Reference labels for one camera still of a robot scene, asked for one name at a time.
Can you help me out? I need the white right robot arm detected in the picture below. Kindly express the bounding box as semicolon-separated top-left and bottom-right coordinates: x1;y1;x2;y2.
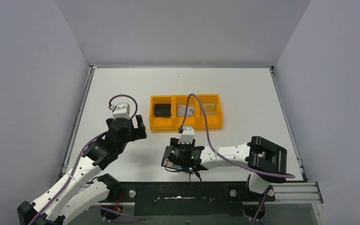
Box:
161;136;294;200

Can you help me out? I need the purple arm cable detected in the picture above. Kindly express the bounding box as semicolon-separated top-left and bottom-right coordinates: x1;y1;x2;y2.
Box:
28;94;139;225
179;93;296;180

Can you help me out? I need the yellow three-compartment bin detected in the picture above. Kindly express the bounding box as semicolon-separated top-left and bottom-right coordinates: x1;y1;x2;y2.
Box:
149;94;223;132

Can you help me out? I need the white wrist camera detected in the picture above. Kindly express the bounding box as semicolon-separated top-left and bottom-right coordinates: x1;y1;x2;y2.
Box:
178;126;195;144
112;103;130;119

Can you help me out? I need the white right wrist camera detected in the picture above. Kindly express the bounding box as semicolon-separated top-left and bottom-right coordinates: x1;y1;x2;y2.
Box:
178;126;195;144

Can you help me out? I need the black leather card holder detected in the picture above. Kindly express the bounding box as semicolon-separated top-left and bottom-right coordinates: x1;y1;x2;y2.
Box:
161;146;183;173

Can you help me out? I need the aluminium left side rail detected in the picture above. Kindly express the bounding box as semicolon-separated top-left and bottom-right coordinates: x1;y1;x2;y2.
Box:
60;66;95;176

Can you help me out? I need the black wallet in bin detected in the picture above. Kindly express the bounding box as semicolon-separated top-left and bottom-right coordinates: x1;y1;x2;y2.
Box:
153;104;172;117

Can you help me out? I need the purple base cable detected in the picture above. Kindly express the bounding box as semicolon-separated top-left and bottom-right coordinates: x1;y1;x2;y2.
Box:
100;205;148;224
249;189;272;225

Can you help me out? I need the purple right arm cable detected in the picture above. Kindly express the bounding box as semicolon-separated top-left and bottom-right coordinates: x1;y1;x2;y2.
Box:
179;93;296;180

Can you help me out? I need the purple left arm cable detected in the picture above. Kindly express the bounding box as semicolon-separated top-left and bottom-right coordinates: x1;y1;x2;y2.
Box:
28;94;139;225

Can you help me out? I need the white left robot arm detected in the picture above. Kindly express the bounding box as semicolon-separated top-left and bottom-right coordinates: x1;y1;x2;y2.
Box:
17;115;147;225

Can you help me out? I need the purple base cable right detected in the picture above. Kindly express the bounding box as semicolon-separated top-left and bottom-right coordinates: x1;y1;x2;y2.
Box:
249;189;272;225

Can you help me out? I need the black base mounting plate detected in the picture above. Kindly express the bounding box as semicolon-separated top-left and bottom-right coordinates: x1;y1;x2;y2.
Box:
120;181;262;216

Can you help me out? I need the silver patterned card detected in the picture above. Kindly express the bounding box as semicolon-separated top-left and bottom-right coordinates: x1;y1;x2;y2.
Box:
176;105;194;116

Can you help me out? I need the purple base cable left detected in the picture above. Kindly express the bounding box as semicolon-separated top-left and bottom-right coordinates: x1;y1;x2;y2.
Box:
100;205;148;224

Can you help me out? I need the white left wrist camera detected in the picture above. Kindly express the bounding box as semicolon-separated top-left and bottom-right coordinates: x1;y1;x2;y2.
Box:
112;103;130;119

